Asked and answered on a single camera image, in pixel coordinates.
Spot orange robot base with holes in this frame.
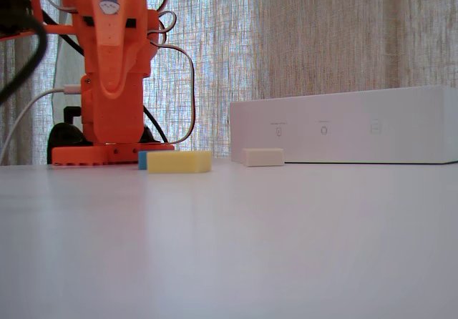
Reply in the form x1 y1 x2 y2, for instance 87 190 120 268
52 72 176 167

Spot pale grey sheer fabric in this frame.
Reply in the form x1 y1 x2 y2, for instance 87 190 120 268
51 11 87 127

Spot black camera cable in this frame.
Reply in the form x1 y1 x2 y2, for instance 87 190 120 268
0 9 49 104

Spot black table clamp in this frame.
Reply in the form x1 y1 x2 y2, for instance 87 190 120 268
47 106 94 165

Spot yellow foam cuboid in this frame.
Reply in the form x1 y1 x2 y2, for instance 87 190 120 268
146 150 213 175

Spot white usb cable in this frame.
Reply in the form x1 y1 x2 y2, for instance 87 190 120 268
0 84 83 166

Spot cartoon face sticker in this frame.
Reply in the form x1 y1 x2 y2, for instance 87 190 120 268
98 0 121 15

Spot white cardboard box bin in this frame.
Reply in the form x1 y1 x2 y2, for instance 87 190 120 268
229 85 458 165

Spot orange moving gripper finger with sticker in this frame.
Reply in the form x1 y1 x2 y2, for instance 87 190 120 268
73 0 152 99

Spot thin black cable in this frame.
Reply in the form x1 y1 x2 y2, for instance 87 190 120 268
142 105 170 144

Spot wrist camera with orange mount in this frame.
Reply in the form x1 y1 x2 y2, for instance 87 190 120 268
0 0 82 43

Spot cream foam cuboid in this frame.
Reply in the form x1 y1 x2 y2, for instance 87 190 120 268
242 147 286 167

